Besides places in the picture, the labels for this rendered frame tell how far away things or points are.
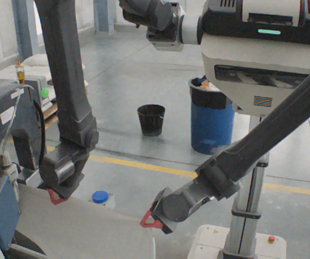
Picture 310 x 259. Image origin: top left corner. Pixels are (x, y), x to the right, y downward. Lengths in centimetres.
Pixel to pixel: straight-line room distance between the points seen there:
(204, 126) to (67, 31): 251
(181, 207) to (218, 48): 49
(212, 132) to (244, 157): 243
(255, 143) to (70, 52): 35
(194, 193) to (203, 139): 246
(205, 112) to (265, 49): 203
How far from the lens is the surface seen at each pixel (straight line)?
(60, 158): 72
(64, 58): 59
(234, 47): 95
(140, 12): 79
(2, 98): 89
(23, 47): 697
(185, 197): 61
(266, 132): 54
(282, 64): 92
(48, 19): 56
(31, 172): 105
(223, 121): 298
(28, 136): 100
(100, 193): 126
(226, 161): 61
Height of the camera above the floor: 161
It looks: 27 degrees down
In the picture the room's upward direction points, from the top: 1 degrees counter-clockwise
